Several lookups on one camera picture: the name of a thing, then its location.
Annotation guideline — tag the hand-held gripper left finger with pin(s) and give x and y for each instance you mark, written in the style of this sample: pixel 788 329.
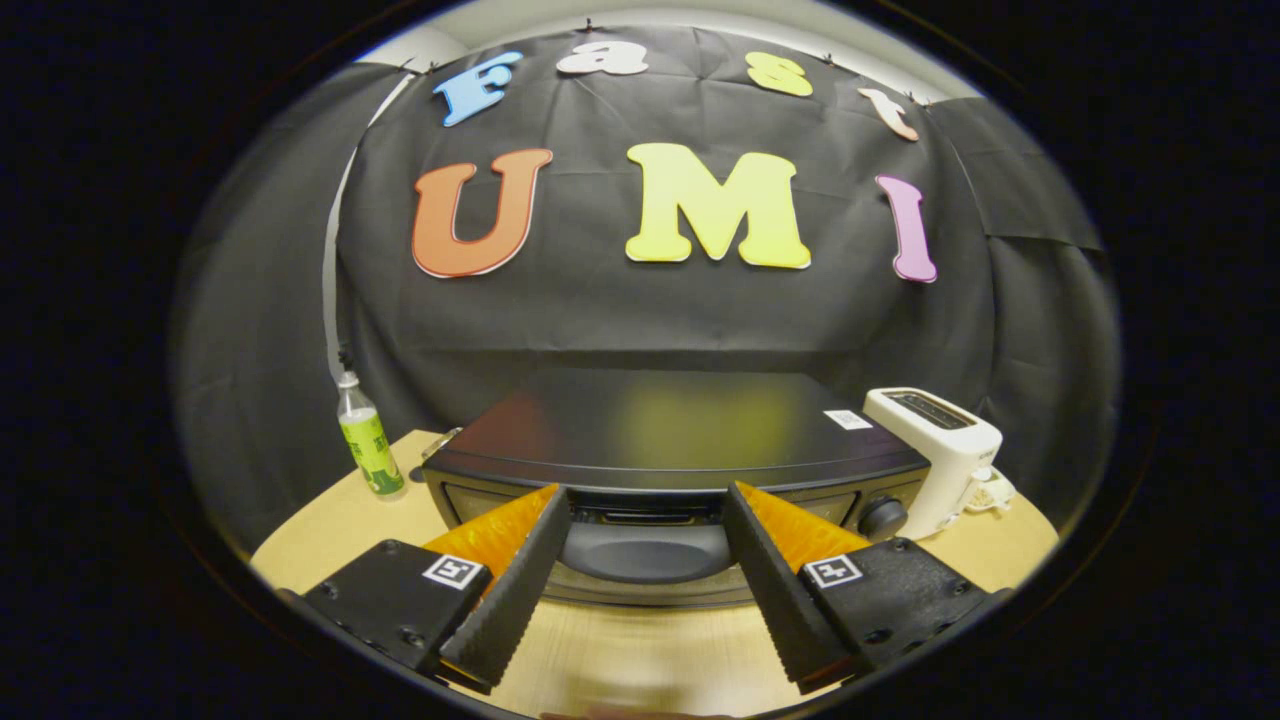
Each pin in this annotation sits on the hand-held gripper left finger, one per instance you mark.
pixel 515 600

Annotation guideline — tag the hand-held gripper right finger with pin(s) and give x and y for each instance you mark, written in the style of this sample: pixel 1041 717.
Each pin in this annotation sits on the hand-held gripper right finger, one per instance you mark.
pixel 775 590

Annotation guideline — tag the black toaster oven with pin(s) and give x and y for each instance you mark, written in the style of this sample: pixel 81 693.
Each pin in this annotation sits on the black toaster oven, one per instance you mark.
pixel 680 420

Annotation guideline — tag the white pop-up toaster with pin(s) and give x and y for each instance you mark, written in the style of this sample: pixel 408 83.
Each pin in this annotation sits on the white pop-up toaster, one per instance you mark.
pixel 950 460

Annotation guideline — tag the green label plastic bottle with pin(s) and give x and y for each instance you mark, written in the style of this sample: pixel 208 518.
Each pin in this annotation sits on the green label plastic bottle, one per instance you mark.
pixel 370 450

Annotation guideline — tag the black backdrop cloth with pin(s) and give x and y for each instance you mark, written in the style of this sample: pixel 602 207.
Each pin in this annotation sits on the black backdrop cloth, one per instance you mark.
pixel 650 310

